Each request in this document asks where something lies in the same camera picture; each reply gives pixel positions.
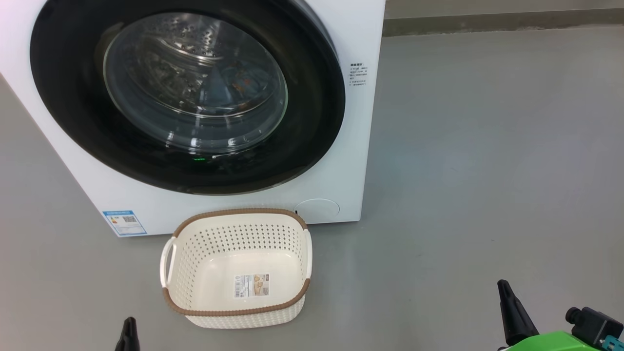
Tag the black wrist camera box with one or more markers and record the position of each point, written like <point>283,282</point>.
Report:
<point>597,326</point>

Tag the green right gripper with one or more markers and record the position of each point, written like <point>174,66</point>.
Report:
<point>551,343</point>

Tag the cream basket with brown rim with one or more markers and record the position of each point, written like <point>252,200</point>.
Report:
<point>204,253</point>

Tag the paper product label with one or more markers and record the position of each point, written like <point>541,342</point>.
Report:
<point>252,285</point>

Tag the white washing machine body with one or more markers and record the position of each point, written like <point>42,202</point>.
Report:
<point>351,146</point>

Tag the round white filter cover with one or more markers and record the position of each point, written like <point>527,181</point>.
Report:
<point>319,208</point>

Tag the printed text label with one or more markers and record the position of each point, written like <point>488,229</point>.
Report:
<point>357,74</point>

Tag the blue cartoon print garment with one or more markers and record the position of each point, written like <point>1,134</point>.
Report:
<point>234,92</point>

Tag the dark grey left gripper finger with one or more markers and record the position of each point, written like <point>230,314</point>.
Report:
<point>128,339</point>

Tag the blue energy label sticker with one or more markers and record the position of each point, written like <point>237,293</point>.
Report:
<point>124,223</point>

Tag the perforated steel drum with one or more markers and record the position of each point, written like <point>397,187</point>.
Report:
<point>170,63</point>

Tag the black rimmed glass washer door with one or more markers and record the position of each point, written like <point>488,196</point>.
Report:
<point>63,97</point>

